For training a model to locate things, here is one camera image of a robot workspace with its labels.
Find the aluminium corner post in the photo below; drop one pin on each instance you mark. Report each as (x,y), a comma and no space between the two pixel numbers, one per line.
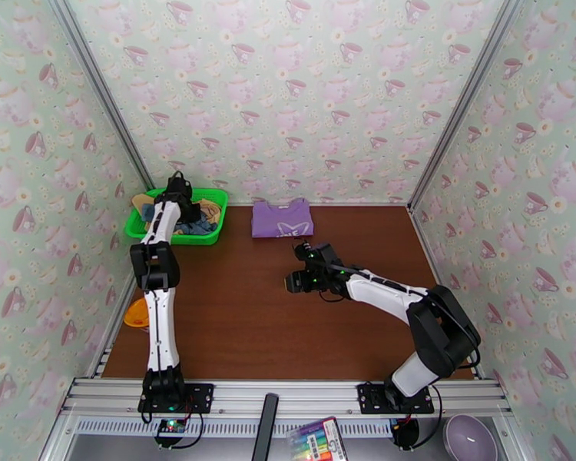
(102,90)
(470,90)

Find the purple bowl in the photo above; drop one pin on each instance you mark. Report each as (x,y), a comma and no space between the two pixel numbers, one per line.
(470,438)

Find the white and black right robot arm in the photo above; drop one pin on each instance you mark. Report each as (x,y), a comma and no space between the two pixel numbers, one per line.
(389,296)

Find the purple t-shirt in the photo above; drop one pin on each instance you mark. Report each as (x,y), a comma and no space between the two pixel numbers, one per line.
(278,219)

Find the small circuit board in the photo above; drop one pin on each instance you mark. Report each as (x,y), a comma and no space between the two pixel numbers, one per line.
(173,426)

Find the pack of coloured markers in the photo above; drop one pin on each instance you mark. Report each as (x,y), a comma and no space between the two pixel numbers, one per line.
(317,443)

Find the black upright post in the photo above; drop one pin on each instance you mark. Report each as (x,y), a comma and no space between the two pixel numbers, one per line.
(265,426)

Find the beige garment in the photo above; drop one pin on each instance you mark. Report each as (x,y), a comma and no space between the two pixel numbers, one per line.
(211,207)

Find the orange-lidded white container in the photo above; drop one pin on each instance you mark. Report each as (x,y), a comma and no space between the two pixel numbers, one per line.
(135,314)

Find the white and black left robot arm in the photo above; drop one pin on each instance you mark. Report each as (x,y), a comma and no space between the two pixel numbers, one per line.
(162,330)

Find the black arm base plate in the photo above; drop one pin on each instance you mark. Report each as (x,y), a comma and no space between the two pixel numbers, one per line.
(201,397)
(367,399)

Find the aluminium side rail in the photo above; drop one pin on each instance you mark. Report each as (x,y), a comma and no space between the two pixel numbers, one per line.
(434,258)
(101,361)

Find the aluminium front frame rail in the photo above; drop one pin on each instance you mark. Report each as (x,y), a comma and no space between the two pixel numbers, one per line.
(317,397)

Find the green plastic basket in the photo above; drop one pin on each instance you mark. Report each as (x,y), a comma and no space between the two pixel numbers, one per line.
(192,239)

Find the blue tank top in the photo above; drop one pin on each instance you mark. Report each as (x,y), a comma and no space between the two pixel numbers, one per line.
(201,228)

